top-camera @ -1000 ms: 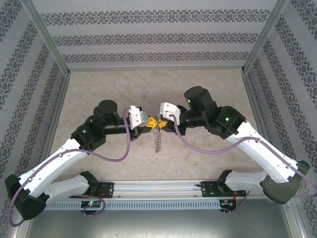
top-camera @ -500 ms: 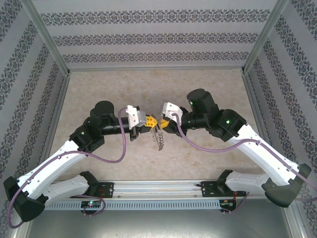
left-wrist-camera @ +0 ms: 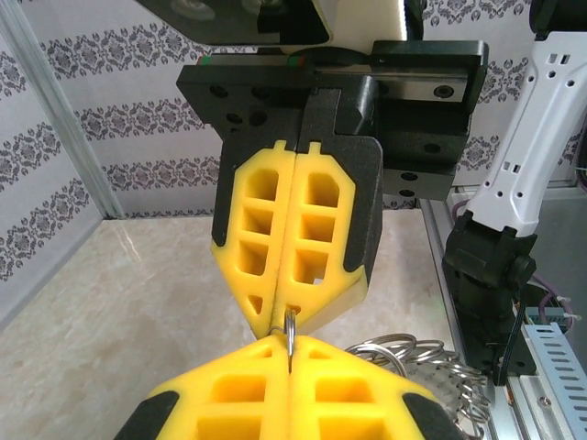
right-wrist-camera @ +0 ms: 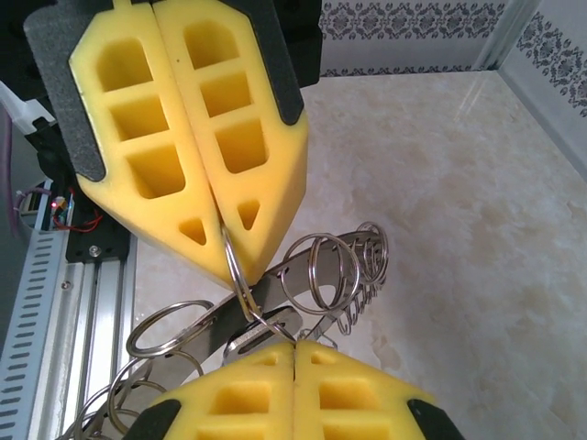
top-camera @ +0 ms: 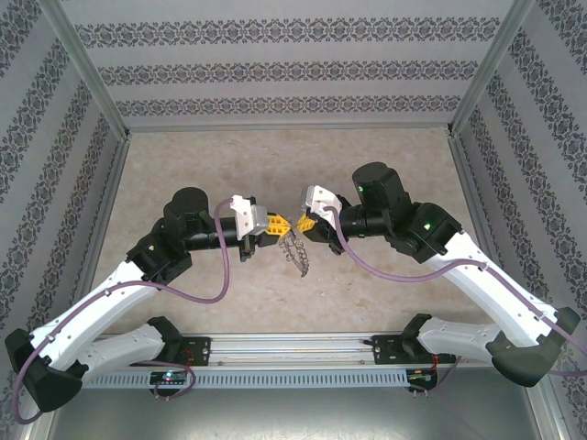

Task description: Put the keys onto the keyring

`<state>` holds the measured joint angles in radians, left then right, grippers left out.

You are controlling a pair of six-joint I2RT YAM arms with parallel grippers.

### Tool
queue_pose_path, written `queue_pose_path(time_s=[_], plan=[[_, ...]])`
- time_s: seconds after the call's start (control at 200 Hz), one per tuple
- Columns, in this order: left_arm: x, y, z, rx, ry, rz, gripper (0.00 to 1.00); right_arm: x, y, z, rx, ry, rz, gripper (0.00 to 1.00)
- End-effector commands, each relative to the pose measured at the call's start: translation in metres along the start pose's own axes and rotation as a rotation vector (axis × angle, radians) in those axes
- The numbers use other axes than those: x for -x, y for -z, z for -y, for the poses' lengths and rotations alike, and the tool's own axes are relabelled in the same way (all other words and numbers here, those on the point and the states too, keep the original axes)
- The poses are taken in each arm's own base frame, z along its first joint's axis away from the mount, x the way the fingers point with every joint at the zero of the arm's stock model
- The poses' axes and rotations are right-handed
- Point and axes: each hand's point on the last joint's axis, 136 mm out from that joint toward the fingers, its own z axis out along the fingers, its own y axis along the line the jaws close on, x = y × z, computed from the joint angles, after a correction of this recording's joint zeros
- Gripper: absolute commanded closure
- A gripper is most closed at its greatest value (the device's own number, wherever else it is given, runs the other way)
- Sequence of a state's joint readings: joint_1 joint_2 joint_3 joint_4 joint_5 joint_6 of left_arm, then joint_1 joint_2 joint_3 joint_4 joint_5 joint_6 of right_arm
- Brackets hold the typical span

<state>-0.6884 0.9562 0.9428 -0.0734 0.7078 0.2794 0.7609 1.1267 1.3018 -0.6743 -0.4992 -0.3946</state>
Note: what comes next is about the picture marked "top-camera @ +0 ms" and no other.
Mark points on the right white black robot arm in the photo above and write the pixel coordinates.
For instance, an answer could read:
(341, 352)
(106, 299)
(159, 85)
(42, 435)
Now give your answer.
(495, 293)

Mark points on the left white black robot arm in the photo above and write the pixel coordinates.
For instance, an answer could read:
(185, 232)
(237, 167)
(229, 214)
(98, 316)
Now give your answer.
(91, 311)

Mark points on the circuit board with green light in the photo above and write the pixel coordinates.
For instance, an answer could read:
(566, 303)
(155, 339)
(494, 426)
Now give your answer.
(169, 377)

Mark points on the grey metal sheet panel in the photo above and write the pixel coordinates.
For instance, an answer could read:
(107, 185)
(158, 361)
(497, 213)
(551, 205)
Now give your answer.
(293, 412)

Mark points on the small circuit board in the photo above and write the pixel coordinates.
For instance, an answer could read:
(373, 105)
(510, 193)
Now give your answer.
(422, 376)

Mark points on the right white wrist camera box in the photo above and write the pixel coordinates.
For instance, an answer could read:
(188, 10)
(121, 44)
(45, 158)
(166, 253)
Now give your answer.
(323, 201)

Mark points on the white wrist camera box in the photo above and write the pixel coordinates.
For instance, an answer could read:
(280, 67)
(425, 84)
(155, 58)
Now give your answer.
(323, 201)
(245, 215)

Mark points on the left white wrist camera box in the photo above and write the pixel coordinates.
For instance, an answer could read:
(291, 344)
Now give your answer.
(245, 215)

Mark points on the aluminium side rail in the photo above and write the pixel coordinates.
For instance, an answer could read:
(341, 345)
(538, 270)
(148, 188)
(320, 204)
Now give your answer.
(474, 201)
(106, 201)

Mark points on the aluminium back rail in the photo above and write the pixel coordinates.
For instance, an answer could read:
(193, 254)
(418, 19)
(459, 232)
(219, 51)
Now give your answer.
(289, 128)

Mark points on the aluminium mounting rail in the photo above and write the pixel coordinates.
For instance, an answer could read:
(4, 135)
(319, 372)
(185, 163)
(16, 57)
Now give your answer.
(293, 350)

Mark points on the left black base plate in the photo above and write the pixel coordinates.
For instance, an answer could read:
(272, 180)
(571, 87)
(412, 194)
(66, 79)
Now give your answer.
(199, 352)

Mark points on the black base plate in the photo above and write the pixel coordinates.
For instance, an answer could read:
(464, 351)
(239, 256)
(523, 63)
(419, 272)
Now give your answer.
(199, 352)
(387, 350)

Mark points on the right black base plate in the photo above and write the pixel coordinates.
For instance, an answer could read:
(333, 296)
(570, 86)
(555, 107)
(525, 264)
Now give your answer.
(387, 350)

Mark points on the aluminium frame post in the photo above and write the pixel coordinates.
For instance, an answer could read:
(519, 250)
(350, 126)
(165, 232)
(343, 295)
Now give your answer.
(87, 64)
(490, 64)

